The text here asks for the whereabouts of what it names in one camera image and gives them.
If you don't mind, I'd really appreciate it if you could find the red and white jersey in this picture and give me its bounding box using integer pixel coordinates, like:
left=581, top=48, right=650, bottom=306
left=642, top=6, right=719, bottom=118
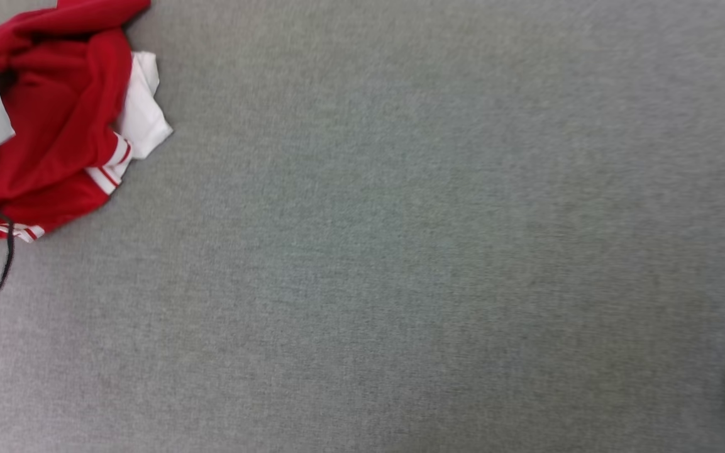
left=0, top=0, right=174, bottom=247

